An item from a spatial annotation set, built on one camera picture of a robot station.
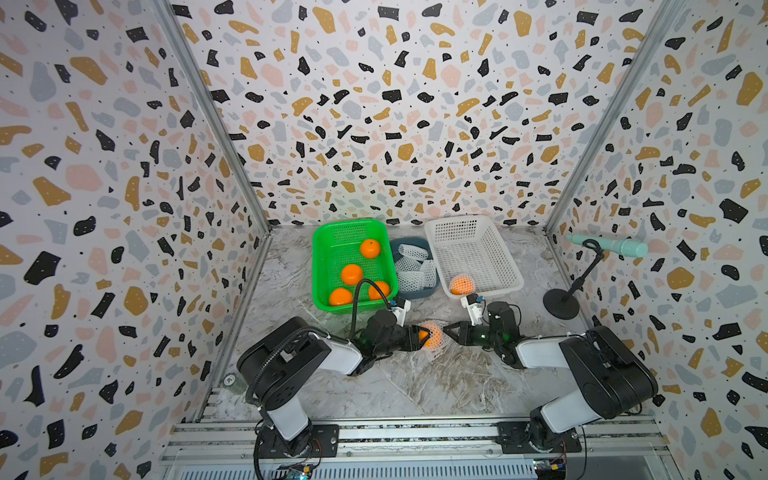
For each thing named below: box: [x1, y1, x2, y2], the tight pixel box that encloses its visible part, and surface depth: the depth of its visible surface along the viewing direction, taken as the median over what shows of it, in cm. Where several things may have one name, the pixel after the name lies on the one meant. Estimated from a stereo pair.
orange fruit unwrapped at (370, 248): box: [360, 238, 381, 259], surface depth 112 cm
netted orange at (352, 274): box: [342, 264, 363, 286], surface depth 105 cm
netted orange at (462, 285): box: [449, 274, 476, 296], surface depth 99 cm
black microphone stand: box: [543, 239, 605, 320], surface depth 100 cm
